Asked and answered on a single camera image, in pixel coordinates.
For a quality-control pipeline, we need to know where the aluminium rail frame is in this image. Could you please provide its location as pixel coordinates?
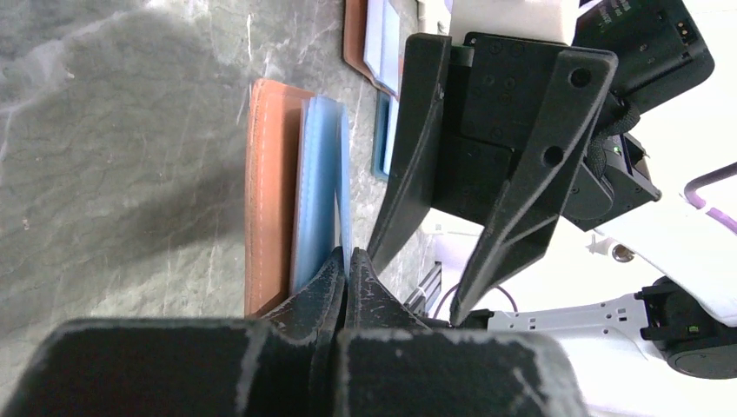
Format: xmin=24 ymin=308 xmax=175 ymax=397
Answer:
xmin=403 ymin=261 xmax=442 ymax=317

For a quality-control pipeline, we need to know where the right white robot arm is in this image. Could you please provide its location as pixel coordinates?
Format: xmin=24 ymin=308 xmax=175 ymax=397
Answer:
xmin=368 ymin=1 xmax=736 ymax=381

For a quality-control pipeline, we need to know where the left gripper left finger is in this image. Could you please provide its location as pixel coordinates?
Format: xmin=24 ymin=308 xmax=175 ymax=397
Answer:
xmin=3 ymin=249 xmax=346 ymax=416

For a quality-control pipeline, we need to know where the blue card holder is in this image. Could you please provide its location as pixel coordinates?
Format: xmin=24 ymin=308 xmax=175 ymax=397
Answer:
xmin=372 ymin=91 xmax=399 ymax=182

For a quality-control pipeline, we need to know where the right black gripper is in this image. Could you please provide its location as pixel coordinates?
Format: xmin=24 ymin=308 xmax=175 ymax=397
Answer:
xmin=367 ymin=31 xmax=618 ymax=326

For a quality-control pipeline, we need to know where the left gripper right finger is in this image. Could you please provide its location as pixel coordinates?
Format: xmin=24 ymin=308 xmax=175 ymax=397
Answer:
xmin=336 ymin=249 xmax=588 ymax=416

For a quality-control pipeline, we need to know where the brown card holder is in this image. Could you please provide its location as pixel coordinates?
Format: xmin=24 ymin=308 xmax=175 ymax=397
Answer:
xmin=343 ymin=0 xmax=403 ymax=98
xmin=244 ymin=78 xmax=354 ymax=315

